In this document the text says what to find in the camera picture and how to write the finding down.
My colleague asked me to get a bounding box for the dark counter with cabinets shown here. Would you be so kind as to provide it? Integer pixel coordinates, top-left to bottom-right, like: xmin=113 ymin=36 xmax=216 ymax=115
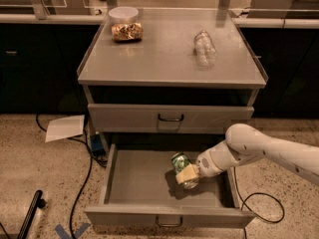
xmin=1 ymin=23 xmax=318 ymax=118

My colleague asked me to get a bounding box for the white paper sheet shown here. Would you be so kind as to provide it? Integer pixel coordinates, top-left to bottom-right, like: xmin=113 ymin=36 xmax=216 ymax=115
xmin=45 ymin=116 xmax=85 ymax=142

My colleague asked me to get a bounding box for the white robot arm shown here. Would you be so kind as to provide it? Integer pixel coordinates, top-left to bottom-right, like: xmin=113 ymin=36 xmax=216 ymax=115
xmin=171 ymin=123 xmax=319 ymax=187

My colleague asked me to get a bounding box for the blue tape cross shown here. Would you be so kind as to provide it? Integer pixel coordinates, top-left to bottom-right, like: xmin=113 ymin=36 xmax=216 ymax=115
xmin=54 ymin=222 xmax=92 ymax=239

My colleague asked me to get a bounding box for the clear plastic bottle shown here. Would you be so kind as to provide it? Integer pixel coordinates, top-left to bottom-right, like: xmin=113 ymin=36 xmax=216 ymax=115
xmin=193 ymin=31 xmax=216 ymax=67

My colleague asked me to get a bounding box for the open middle drawer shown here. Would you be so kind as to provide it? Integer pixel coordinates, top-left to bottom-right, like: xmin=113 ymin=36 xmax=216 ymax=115
xmin=86 ymin=144 xmax=255 ymax=228

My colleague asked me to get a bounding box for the grey metal drawer cabinet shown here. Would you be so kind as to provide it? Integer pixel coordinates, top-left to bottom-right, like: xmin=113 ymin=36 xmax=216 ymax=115
xmin=78 ymin=8 xmax=267 ymax=151

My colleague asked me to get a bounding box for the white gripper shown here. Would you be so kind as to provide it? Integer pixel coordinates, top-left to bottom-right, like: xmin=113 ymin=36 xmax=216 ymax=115
xmin=175 ymin=140 xmax=246 ymax=184

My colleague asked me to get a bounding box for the black cable left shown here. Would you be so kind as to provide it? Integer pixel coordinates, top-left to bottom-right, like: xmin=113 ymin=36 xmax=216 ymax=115
xmin=35 ymin=114 xmax=108 ymax=239

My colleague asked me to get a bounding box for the black bar object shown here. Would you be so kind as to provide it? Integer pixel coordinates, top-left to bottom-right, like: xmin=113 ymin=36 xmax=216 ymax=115
xmin=16 ymin=190 xmax=46 ymax=239

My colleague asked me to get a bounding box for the blue power box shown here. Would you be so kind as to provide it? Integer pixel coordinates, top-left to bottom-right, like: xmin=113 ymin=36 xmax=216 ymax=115
xmin=90 ymin=134 xmax=105 ymax=156

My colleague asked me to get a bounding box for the green soda can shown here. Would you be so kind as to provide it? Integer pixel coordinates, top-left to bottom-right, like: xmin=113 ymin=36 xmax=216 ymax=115
xmin=171 ymin=152 xmax=199 ymax=189

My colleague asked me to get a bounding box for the brown snack bag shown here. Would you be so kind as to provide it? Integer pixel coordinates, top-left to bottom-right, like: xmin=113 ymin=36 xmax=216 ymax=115
xmin=112 ymin=23 xmax=143 ymax=42

